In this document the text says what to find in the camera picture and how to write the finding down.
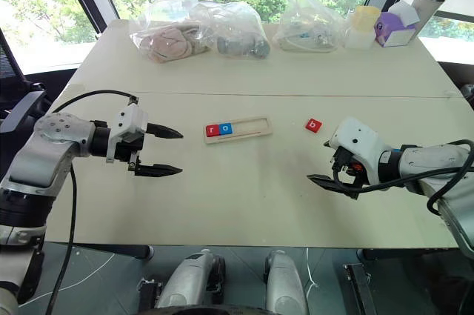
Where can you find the black floor stand base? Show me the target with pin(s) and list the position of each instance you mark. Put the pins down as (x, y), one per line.
(357, 289)

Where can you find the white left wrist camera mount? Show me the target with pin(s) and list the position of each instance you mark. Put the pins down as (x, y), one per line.
(129, 118)

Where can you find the plastic bag with grey items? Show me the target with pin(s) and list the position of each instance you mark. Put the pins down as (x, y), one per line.
(237, 44)

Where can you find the plastic bag with pink items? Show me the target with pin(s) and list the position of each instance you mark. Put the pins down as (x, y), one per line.
(166, 42)

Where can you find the purple cardboard box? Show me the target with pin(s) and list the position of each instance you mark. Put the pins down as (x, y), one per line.
(389, 27)

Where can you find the yellow plastic cup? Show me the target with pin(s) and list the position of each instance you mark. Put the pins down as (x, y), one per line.
(364, 18)

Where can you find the black office chair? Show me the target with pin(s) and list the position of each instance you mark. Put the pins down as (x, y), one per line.
(11, 70)

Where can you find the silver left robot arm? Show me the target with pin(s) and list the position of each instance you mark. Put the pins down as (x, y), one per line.
(37, 152)

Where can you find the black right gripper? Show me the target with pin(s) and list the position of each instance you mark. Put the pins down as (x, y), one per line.
(342, 161)

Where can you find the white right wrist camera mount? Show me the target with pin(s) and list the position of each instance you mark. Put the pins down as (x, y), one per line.
(355, 133)

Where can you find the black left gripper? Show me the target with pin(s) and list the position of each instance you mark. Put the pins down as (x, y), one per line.
(126, 150)

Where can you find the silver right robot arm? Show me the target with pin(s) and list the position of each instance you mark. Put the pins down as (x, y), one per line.
(426, 159)

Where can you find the red letter tile r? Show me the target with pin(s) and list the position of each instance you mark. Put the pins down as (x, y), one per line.
(212, 130)

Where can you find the wooden letter tray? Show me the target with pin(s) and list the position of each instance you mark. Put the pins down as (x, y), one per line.
(269, 126)

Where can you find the white tumbler with black lid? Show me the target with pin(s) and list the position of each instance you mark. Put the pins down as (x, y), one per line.
(431, 3)

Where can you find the silver rounded robot leg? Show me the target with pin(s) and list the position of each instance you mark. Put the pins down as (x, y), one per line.
(283, 281)
(189, 278)

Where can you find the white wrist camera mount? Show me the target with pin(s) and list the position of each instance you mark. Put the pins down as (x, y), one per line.
(129, 118)
(355, 133)

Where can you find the red letter tile b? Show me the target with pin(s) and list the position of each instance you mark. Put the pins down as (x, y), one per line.
(313, 125)

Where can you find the blue letter tile o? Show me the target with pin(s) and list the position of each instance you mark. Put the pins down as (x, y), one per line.
(225, 129)

